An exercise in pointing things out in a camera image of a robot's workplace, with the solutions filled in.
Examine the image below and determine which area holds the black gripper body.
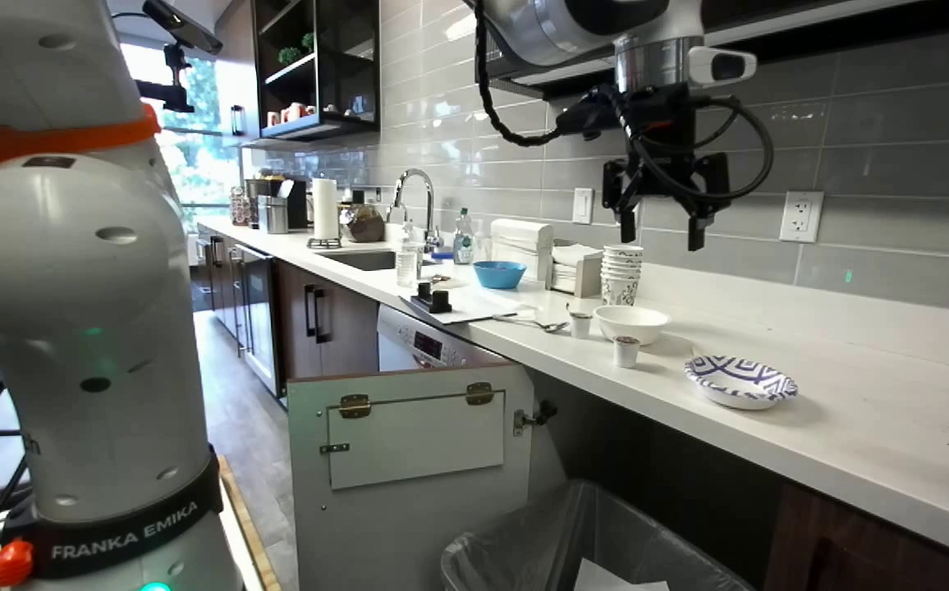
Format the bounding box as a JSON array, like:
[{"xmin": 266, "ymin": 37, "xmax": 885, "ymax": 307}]
[{"xmin": 614, "ymin": 83, "xmax": 719, "ymax": 188}]

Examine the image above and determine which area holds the white shallow bowl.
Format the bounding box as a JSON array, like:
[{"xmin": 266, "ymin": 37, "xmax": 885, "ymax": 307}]
[{"xmin": 596, "ymin": 301, "xmax": 673, "ymax": 352}]

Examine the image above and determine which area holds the blue bowl with candies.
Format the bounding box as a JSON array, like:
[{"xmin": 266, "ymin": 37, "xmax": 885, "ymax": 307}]
[{"xmin": 469, "ymin": 257, "xmax": 530, "ymax": 291}]

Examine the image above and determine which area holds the blue patterned paper bowl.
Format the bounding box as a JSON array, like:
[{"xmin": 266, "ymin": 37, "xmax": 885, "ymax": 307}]
[{"xmin": 682, "ymin": 352, "xmax": 802, "ymax": 413}]

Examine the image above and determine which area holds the brown coffee jar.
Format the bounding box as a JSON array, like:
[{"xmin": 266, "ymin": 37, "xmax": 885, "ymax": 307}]
[{"xmin": 337, "ymin": 188, "xmax": 388, "ymax": 247}]

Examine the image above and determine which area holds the dark coffee machine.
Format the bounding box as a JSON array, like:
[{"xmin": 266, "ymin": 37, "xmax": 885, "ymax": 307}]
[{"xmin": 244, "ymin": 175, "xmax": 312, "ymax": 237}]

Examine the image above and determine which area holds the stack of printed paper cups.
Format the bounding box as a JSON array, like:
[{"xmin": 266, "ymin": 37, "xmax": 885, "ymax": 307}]
[{"xmin": 598, "ymin": 238, "xmax": 646, "ymax": 307}]

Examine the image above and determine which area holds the large white napkin stack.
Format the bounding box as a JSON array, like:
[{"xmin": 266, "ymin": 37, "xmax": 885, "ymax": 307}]
[{"xmin": 485, "ymin": 215, "xmax": 556, "ymax": 288}]

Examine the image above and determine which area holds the dish soap bottle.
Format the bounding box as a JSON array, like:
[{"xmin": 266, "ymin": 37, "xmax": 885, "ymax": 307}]
[{"xmin": 451, "ymin": 206, "xmax": 477, "ymax": 270}]

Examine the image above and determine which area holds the white flat sheet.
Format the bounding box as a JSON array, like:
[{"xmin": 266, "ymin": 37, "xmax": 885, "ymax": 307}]
[{"xmin": 396, "ymin": 285, "xmax": 523, "ymax": 328}]

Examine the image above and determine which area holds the chrome gooseneck faucet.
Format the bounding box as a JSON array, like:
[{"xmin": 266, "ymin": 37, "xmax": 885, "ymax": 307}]
[{"xmin": 388, "ymin": 164, "xmax": 439, "ymax": 248}]

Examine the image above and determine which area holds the black plastic holder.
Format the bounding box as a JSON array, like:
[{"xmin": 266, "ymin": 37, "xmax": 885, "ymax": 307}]
[{"xmin": 409, "ymin": 275, "xmax": 455, "ymax": 319}]

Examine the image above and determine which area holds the clear water bottle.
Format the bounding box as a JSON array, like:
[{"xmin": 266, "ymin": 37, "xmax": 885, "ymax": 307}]
[{"xmin": 395, "ymin": 214, "xmax": 427, "ymax": 291}]

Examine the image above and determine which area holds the built-in dishwasher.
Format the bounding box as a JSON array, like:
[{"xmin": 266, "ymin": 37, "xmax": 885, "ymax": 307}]
[{"xmin": 373, "ymin": 301, "xmax": 501, "ymax": 373}]

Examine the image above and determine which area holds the kitchen sink basin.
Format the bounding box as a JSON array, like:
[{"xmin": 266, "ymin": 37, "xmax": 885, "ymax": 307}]
[{"xmin": 314, "ymin": 247, "xmax": 402, "ymax": 275}]

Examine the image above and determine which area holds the white paper towel roll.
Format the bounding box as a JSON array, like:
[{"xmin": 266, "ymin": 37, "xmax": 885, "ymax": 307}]
[{"xmin": 309, "ymin": 175, "xmax": 346, "ymax": 248}]

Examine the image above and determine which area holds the grey trash bin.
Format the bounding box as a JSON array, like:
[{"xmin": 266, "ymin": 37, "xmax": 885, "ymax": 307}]
[{"xmin": 436, "ymin": 476, "xmax": 754, "ymax": 591}]

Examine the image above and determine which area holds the brown base cabinet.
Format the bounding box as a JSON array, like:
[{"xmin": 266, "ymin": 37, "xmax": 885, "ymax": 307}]
[{"xmin": 762, "ymin": 480, "xmax": 949, "ymax": 591}]

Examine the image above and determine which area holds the white paper in bin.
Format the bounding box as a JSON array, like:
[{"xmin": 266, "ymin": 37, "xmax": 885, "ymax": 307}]
[{"xmin": 569, "ymin": 556, "xmax": 650, "ymax": 591}]

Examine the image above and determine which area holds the open under-counter cabinet door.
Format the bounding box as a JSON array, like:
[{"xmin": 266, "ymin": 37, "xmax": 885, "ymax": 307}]
[{"xmin": 286, "ymin": 361, "xmax": 543, "ymax": 591}]

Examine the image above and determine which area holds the white light switch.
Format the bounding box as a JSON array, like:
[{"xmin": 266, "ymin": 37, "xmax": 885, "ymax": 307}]
[{"xmin": 569, "ymin": 184, "xmax": 598, "ymax": 226}]

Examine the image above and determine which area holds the white wall outlet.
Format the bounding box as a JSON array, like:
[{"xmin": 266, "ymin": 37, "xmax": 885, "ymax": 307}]
[{"xmin": 776, "ymin": 189, "xmax": 827, "ymax": 247}]

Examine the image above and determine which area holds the dark wall shelf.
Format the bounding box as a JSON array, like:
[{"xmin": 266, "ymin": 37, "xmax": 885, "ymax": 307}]
[{"xmin": 510, "ymin": 0, "xmax": 949, "ymax": 94}]

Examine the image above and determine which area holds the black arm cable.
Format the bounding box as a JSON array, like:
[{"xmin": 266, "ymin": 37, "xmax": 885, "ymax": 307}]
[{"xmin": 469, "ymin": 0, "xmax": 777, "ymax": 210}]

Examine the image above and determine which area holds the dark base cabinet with handle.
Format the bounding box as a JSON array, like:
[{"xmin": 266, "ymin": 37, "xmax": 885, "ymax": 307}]
[{"xmin": 273, "ymin": 260, "xmax": 384, "ymax": 386}]

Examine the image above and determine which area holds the dark open wall cabinet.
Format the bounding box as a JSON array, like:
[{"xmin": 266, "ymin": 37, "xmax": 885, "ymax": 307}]
[{"xmin": 250, "ymin": 0, "xmax": 381, "ymax": 144}]

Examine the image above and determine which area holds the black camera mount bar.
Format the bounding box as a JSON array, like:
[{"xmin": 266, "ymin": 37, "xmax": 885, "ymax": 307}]
[{"xmin": 105, "ymin": 0, "xmax": 228, "ymax": 114}]

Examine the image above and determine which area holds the orange strap on arm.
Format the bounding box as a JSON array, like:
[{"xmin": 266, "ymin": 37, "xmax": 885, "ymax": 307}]
[{"xmin": 0, "ymin": 101, "xmax": 165, "ymax": 175}]

